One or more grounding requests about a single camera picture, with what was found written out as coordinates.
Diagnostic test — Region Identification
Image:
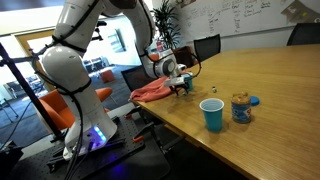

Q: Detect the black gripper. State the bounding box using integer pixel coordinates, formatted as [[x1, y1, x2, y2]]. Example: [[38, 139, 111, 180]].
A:
[[169, 82, 190, 97]]

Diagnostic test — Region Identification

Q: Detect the blue plastic cup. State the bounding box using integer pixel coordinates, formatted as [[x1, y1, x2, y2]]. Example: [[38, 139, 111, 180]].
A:
[[199, 97, 225, 133], [181, 72, 194, 92]]

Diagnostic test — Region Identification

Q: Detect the orange sweater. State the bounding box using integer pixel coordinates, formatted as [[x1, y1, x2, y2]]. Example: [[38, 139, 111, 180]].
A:
[[129, 75, 183, 103]]

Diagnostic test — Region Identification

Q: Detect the black office chair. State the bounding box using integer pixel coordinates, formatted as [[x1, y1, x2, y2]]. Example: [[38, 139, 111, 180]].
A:
[[286, 22, 320, 47], [120, 64, 149, 93], [193, 34, 222, 63]]

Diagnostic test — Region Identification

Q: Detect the open peanut butter jar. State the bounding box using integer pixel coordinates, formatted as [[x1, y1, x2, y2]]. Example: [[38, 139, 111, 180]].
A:
[[230, 91, 252, 125]]

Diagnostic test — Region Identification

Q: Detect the green potted plant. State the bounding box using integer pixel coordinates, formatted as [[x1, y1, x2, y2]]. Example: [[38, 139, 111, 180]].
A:
[[151, 0, 183, 51]]

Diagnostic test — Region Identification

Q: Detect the blue round jar lid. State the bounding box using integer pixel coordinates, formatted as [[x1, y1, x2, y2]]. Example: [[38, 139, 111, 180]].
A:
[[249, 95, 261, 107]]

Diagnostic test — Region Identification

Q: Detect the orange stool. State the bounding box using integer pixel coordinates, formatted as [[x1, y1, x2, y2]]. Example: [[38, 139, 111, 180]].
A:
[[99, 69, 117, 84]]

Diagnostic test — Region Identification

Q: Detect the black stand with knob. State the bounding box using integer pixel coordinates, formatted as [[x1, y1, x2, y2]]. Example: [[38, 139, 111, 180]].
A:
[[94, 20, 108, 43]]

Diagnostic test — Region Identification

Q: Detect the brown pennant banner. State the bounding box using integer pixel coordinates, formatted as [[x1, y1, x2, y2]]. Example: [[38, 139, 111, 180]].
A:
[[280, 0, 320, 24]]

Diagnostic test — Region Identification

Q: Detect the black tripod stand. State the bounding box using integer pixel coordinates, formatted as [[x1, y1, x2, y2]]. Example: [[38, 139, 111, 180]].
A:
[[0, 43, 68, 143]]

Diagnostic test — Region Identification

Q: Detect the black box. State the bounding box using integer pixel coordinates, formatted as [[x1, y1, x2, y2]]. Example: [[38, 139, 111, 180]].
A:
[[0, 139, 24, 180]]

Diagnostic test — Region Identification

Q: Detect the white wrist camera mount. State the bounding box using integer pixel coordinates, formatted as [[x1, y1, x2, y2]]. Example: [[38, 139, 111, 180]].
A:
[[163, 77, 186, 88]]

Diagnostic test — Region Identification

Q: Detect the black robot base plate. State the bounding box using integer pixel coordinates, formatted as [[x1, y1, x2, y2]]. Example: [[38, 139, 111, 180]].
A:
[[9, 114, 172, 180]]

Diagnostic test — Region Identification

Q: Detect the wall whiteboard with writing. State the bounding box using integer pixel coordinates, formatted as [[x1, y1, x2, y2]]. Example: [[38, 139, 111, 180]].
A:
[[173, 0, 320, 39]]

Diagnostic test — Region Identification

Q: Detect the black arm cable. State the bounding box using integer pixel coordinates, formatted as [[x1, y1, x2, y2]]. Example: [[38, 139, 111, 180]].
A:
[[31, 0, 203, 180]]

